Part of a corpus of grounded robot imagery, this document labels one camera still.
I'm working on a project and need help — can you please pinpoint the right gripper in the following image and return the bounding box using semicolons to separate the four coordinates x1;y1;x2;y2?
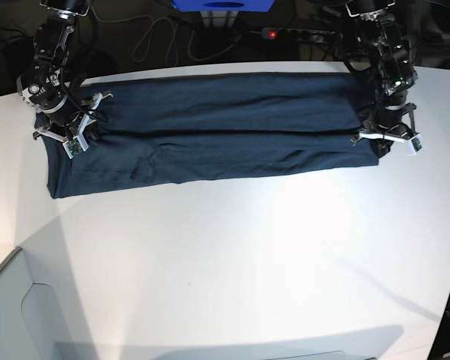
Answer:
32;91;113;148

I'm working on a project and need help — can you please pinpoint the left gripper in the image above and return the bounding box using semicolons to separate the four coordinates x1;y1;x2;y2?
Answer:
351;103;420;158

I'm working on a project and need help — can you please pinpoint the dark blue T-shirt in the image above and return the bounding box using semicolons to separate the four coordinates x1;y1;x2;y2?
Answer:
43;73;379;199

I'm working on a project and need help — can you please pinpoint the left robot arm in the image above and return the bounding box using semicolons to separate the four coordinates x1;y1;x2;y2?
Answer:
343;1;423;157

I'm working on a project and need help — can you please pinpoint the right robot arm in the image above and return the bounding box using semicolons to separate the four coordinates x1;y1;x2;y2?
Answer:
16;1;113;158

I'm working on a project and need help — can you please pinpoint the black power strip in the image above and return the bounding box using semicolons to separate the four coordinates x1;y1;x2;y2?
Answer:
259;27;335;44

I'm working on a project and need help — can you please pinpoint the blue box on stand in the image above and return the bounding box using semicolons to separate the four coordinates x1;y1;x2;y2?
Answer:
172;0;275;12

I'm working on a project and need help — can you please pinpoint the grey plastic bin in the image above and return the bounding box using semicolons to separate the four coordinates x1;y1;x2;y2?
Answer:
0;246;67;360

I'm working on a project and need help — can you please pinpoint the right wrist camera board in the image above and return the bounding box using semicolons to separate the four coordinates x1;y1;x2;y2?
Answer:
62;139;89;159

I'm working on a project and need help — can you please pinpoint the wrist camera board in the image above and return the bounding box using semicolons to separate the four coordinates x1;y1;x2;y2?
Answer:
405;133;423;156
62;139;89;159

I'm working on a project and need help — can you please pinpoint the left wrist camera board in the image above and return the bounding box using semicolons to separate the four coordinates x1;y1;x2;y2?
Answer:
405;133;423;156

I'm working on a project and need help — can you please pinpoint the grey looped cable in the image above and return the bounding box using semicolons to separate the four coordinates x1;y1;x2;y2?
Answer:
133;13;245;65

